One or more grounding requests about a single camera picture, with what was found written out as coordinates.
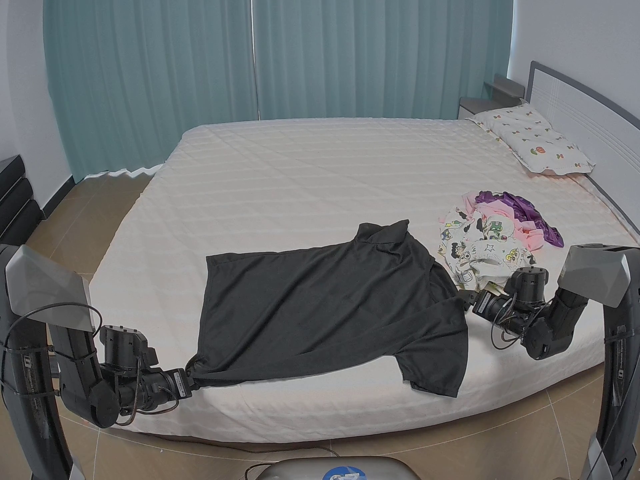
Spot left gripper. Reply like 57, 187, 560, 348
142, 367, 195, 411

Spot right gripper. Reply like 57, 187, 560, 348
470, 290, 513, 329

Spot black T-shirt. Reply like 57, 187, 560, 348
186, 220, 469, 399

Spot bed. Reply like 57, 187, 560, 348
92, 60, 640, 444

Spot white printed garment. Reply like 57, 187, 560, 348
437, 203, 533, 289

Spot pink garment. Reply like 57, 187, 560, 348
460, 190, 546, 251

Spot purple garment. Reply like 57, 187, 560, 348
474, 190, 565, 249

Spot white printed pillow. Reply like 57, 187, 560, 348
465, 99, 596, 175

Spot grey bedside table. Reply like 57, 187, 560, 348
459, 73, 526, 119

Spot blue-green curtain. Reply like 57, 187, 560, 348
44, 0, 261, 181
252, 0, 516, 121

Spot black cable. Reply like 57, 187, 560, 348
2, 304, 104, 354
244, 447, 346, 478

